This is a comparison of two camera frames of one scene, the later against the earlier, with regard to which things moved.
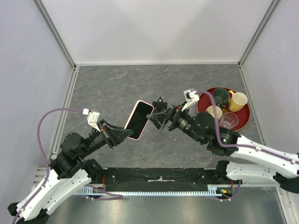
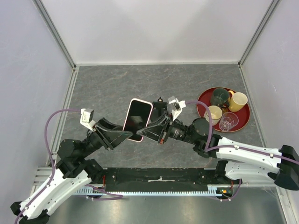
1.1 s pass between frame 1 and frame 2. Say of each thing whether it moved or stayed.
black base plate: stayed
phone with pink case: moved
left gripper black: stayed
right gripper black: moved
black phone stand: stayed
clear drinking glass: stayed
